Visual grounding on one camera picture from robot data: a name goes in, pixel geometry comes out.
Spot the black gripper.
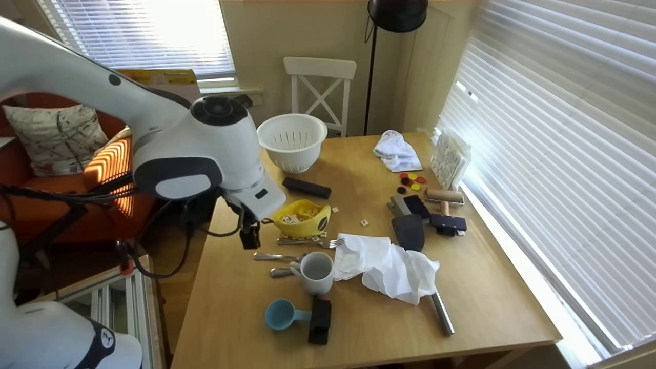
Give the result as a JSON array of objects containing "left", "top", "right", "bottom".
[{"left": 236, "top": 201, "right": 265, "bottom": 252}]

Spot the small silver spoon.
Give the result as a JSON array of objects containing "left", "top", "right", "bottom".
[{"left": 267, "top": 265, "right": 297, "bottom": 282}]

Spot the white mug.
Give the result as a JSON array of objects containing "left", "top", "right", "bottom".
[{"left": 289, "top": 250, "right": 336, "bottom": 297}]

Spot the silver table utensil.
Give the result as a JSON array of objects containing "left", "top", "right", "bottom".
[{"left": 274, "top": 234, "right": 338, "bottom": 252}]

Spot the black oblong case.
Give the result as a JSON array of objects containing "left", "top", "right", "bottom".
[{"left": 281, "top": 176, "right": 334, "bottom": 201}]

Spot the white plastic colander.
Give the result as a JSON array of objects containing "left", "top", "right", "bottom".
[{"left": 257, "top": 111, "right": 330, "bottom": 174}]

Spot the black rectangular box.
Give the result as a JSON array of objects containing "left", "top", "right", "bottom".
[{"left": 305, "top": 293, "right": 334, "bottom": 346}]

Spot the crumpled white cloth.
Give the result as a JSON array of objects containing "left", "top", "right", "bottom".
[{"left": 330, "top": 233, "right": 442, "bottom": 308}]

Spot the black flat phone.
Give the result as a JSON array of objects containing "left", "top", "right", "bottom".
[{"left": 402, "top": 194, "right": 434, "bottom": 222}]

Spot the folded white cloth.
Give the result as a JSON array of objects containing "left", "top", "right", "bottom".
[{"left": 371, "top": 128, "right": 424, "bottom": 174}]

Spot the cardboard box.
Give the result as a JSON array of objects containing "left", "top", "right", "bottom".
[{"left": 119, "top": 67, "right": 202, "bottom": 104}]

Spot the white wooden chair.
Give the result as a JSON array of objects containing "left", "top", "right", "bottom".
[{"left": 281, "top": 56, "right": 358, "bottom": 139}]

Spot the wooden roller block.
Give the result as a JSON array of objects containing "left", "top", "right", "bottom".
[{"left": 422, "top": 186, "right": 468, "bottom": 220}]

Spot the silver metal bar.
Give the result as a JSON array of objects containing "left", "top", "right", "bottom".
[{"left": 427, "top": 291, "right": 457, "bottom": 338}]

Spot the orange sofa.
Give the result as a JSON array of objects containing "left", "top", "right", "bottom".
[{"left": 0, "top": 91, "right": 162, "bottom": 249}]

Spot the patterned beige pillow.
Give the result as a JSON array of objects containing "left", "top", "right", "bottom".
[{"left": 0, "top": 102, "right": 110, "bottom": 181}]

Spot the small white window blind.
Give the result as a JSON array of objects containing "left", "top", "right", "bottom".
[{"left": 37, "top": 0, "right": 237, "bottom": 78}]

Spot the black floor lamp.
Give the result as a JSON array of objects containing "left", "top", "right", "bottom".
[{"left": 362, "top": 0, "right": 430, "bottom": 135}]

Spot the large white window blind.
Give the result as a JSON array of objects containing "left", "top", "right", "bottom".
[{"left": 433, "top": 0, "right": 656, "bottom": 358}]

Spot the white wooden frame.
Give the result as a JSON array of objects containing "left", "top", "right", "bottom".
[{"left": 38, "top": 263, "right": 167, "bottom": 369}]

